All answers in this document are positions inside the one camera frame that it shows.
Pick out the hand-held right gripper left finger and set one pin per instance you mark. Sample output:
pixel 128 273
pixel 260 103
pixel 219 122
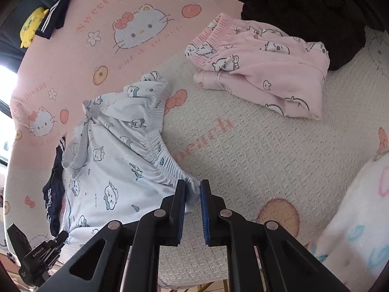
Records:
pixel 181 213

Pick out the white fluffy blanket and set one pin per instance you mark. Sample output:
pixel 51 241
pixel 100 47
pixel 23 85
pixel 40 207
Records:
pixel 355 219

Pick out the light blue printed pajama pants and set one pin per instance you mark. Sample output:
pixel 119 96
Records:
pixel 121 158

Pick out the yellow plush toy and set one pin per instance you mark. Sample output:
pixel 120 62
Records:
pixel 32 26

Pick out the navy white-striped garment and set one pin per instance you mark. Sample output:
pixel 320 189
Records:
pixel 57 9
pixel 54 194

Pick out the pink printed pajama pants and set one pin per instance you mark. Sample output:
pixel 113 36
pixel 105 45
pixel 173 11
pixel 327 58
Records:
pixel 258 73

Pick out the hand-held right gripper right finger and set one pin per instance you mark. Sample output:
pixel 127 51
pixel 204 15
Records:
pixel 204 219

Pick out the pink cat-print blanket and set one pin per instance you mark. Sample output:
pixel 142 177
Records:
pixel 243 158

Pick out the black garment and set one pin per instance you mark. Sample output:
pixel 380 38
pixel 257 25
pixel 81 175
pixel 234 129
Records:
pixel 304 6

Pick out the window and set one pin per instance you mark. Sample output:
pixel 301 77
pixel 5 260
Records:
pixel 6 79

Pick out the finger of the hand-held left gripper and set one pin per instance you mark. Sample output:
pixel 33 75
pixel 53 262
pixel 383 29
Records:
pixel 62 236

